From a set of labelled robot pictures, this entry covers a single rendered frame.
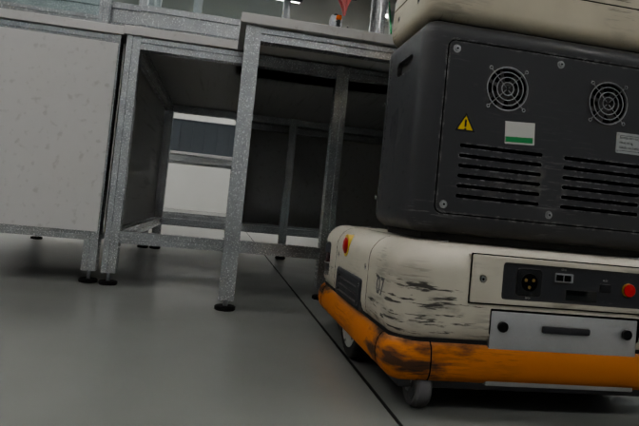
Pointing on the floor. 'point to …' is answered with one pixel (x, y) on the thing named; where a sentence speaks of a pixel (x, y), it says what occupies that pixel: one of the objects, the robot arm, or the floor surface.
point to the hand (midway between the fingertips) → (344, 13)
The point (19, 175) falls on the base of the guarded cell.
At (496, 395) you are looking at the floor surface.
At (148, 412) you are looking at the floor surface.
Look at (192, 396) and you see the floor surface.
